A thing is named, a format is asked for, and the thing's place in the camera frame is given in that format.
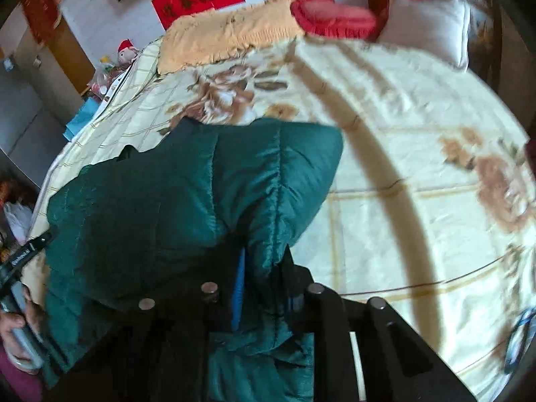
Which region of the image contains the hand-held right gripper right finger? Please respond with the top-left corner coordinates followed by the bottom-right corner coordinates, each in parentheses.
top-left (272, 247), bottom-right (478, 402)

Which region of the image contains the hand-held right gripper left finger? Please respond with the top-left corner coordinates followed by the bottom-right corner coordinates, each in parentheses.
top-left (42, 247), bottom-right (248, 402)

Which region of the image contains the dark green down jacket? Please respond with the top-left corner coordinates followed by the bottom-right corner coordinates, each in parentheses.
top-left (42, 117), bottom-right (344, 402)

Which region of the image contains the person's left forearm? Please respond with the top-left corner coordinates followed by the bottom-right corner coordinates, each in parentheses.
top-left (0, 347), bottom-right (45, 402)

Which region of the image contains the person's left hand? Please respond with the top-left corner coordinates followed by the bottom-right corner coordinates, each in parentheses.
top-left (0, 287), bottom-right (45, 375)

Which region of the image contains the white plastic bag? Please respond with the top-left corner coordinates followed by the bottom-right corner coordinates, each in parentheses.
top-left (3, 201), bottom-right (34, 246)

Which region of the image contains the cream floral blanket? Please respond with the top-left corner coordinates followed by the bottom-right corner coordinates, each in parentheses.
top-left (25, 33), bottom-right (536, 402)

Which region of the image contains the blue box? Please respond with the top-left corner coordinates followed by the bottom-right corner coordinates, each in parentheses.
top-left (63, 96), bottom-right (103, 139)

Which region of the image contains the yellow checked sheet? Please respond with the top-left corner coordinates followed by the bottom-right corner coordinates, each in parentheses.
top-left (90, 36), bottom-right (168, 135)

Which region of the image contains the wooden door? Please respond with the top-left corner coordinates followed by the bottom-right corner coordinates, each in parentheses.
top-left (23, 0), bottom-right (95, 93)

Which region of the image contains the pig plush toy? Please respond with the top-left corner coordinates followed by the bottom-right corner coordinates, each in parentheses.
top-left (116, 39), bottom-right (141, 70)

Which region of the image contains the tan knitted blanket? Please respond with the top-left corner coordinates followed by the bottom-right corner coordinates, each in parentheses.
top-left (158, 0), bottom-right (306, 76)

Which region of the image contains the red fringed pillow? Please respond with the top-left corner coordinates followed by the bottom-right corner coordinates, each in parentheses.
top-left (290, 0), bottom-right (380, 43)

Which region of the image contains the white pillow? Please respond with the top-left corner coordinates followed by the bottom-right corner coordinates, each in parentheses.
top-left (377, 0), bottom-right (472, 70)

